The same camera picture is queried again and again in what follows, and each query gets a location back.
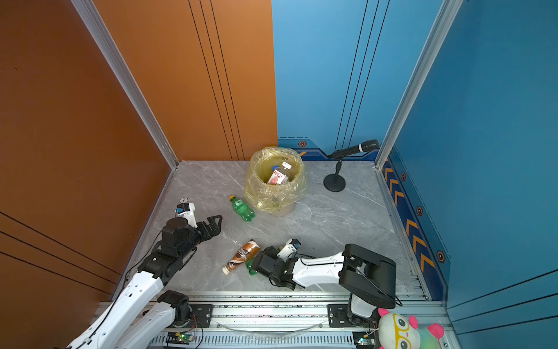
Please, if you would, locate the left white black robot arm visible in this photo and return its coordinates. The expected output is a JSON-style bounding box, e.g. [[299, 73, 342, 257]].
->
[[68, 215, 222, 348]]

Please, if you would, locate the left aluminium corner post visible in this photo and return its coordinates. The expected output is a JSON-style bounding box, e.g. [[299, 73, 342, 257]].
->
[[71, 0, 179, 170]]

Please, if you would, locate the green circuit board left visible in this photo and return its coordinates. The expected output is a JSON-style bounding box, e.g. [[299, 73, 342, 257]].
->
[[166, 332, 196, 346]]

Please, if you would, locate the brown coffee drink bottle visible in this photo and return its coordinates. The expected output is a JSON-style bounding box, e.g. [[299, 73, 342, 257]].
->
[[222, 239, 260, 275]]

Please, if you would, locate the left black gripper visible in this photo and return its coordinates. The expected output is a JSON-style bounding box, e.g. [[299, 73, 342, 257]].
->
[[179, 214, 222, 262]]

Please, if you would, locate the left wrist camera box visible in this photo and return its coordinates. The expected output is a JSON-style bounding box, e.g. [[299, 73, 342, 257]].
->
[[175, 202, 197, 228]]

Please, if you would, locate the bin with yellow bag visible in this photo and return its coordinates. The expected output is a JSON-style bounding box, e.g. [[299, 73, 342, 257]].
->
[[244, 147, 307, 217]]

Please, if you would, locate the plush toy with glasses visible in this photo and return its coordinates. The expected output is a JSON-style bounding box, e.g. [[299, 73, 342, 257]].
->
[[375, 308, 445, 349]]

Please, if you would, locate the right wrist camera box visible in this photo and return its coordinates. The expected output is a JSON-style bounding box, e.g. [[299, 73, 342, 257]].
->
[[277, 238, 301, 262]]

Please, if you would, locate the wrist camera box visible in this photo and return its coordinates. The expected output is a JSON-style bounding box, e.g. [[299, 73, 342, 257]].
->
[[277, 238, 301, 262], [175, 202, 197, 228]]

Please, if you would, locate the black microphone on stand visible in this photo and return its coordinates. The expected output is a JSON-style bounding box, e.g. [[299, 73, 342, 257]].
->
[[323, 139, 380, 193]]

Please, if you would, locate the right aluminium corner post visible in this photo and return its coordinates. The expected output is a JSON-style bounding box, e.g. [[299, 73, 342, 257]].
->
[[375, 0, 464, 170]]

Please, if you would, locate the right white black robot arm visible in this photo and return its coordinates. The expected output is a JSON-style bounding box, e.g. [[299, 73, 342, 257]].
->
[[251, 244, 402, 327]]

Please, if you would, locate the aluminium corner post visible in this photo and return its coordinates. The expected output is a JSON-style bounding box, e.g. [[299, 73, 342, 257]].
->
[[375, 0, 464, 170], [71, 0, 179, 170]]

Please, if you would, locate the green soda bottle front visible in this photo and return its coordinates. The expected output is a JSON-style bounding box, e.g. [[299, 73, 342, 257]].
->
[[245, 258, 258, 276]]

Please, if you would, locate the guava juice bottle white cap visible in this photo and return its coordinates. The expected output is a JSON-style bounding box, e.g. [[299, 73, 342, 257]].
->
[[267, 161, 293, 186]]

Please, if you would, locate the green soda bottle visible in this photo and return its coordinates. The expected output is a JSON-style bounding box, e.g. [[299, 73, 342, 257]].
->
[[230, 196, 255, 222], [245, 258, 258, 276]]

